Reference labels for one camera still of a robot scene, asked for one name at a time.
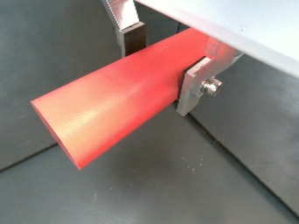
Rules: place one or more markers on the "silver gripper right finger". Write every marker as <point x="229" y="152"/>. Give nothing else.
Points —
<point x="199" y="77"/>

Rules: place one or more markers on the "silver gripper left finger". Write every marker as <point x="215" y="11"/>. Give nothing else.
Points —
<point x="130" y="27"/>

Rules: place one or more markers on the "red oval cylinder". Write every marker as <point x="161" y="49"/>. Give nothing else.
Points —
<point x="91" y="113"/>

